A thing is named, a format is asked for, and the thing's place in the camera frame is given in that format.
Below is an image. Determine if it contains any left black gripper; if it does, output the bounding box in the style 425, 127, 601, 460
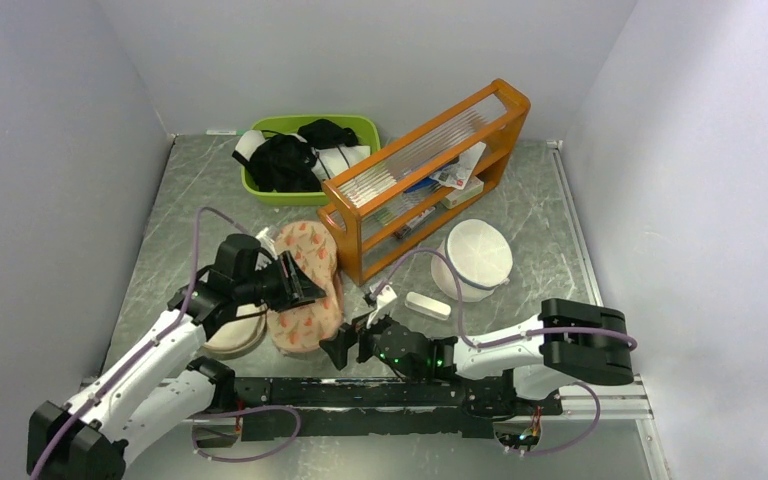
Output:
235, 249, 327, 313

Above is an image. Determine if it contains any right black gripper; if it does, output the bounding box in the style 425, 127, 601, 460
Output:
319, 303, 391, 370

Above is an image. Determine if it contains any floral pink mesh laundry bag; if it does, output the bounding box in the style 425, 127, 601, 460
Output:
267, 220, 344, 354

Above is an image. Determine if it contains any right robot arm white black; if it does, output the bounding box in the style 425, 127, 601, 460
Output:
319, 295, 637, 414

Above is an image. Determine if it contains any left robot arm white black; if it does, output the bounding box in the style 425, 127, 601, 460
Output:
26, 233, 326, 479

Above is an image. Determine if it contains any beige round laundry bag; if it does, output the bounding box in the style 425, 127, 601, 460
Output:
202, 304, 267, 359

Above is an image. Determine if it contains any white cylindrical mesh laundry bag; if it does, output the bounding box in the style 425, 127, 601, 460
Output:
431, 219, 513, 303

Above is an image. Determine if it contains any white rectangular plastic case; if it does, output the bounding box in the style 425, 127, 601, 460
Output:
404, 291, 452, 321

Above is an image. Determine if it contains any black garment in basin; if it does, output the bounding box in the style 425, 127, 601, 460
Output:
232, 119, 371, 193

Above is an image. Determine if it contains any white garment in basin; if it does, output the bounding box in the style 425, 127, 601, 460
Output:
232, 130, 372, 190

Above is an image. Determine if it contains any green plastic basin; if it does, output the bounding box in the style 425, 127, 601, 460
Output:
232, 114, 381, 206

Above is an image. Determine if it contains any printed packet on shelf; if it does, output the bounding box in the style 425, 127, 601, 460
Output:
430, 142, 487, 190

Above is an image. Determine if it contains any small box on shelf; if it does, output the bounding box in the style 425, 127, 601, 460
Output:
441, 177, 484, 209

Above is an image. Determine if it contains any orange wooden shelf rack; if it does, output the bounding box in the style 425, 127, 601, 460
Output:
318, 79, 531, 286

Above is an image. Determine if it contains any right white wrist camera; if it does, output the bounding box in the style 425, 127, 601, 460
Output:
364, 282, 398, 328

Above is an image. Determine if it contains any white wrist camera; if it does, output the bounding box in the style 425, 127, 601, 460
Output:
256, 226, 280, 256
364, 282, 398, 328

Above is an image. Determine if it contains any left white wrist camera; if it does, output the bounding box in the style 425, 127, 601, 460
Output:
256, 226, 280, 256

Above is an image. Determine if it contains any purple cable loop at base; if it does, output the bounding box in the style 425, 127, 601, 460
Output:
190, 402, 302, 465

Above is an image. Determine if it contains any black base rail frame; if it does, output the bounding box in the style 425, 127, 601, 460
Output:
206, 373, 562, 441

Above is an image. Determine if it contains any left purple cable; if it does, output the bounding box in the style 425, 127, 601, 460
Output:
29, 206, 253, 480

